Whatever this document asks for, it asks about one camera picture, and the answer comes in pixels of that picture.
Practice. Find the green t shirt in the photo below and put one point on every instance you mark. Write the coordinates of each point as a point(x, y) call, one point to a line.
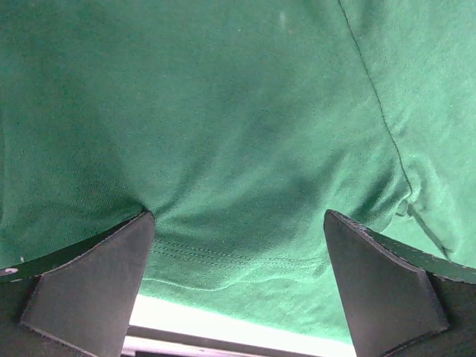
point(238, 124)

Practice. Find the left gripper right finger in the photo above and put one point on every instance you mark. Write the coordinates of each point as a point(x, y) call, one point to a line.
point(399, 300)

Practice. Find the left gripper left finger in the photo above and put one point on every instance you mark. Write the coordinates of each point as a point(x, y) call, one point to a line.
point(78, 300)

